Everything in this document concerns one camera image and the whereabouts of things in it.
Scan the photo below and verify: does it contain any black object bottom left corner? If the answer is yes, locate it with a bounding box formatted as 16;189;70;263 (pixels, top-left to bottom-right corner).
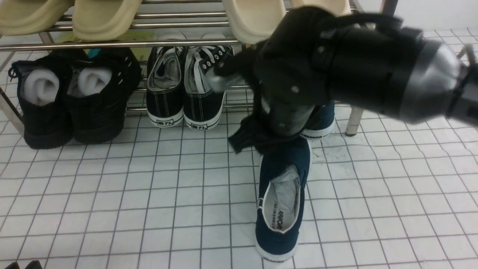
3;260;44;269

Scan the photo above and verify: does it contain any black mesh shoe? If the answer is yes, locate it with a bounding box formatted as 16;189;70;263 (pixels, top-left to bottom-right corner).
9;53;73;150
63;47;142;144

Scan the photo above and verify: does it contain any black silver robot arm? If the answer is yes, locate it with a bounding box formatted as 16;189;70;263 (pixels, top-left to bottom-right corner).
205;6;478;153

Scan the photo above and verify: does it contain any cream slipper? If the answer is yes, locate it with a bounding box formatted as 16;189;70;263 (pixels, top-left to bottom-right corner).
222;0;286;45
290;0;352;16

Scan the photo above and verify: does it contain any metal shoe rack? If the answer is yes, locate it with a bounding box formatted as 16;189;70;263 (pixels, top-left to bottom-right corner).
0;0;399;137

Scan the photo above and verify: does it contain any navy slip-on shoe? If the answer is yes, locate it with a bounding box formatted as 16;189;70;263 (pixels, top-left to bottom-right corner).
255;137;312;263
301;101;335;140

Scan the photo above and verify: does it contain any black mesh shoe right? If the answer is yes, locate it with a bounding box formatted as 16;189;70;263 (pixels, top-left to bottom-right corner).
63;47;142;144

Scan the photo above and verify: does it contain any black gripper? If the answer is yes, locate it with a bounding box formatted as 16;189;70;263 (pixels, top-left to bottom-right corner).
206;6;338;154

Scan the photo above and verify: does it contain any black canvas sneaker right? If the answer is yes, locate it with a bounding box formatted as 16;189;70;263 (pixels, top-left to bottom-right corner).
183;44;234;131

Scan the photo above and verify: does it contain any black canvas sneaker left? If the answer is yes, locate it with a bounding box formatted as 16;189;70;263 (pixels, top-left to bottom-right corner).
145;46;188;128

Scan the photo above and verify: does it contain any beige slipper far left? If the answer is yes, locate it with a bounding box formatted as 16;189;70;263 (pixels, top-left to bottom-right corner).
0;0;74;36

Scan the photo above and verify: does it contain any cream slipper far right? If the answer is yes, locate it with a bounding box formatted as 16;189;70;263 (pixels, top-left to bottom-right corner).
290;0;352;16

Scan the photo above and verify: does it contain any black mesh shoe left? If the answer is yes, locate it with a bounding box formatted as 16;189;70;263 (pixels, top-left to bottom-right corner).
9;53;73;150

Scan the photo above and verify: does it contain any beige slipper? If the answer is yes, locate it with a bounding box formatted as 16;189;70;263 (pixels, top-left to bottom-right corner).
72;0;142;41
0;0;74;36

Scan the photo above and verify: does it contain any black canvas sneaker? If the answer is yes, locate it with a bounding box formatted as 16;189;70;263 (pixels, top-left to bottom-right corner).
183;44;234;131
145;46;188;128

